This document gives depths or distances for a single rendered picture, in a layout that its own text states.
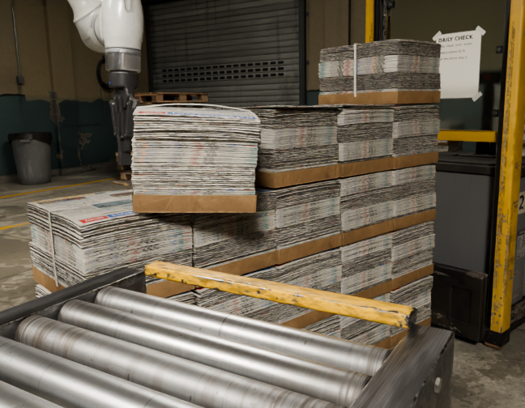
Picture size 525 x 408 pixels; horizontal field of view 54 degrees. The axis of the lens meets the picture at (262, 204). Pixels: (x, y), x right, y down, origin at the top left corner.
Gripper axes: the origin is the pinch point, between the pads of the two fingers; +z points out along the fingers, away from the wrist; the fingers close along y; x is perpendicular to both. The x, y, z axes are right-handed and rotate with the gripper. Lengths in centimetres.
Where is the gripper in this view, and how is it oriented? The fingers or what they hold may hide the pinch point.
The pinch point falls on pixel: (124, 151)
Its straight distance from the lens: 143.4
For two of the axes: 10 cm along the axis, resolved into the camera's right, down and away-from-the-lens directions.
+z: -0.3, 9.9, 1.6
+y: -6.5, -1.4, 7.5
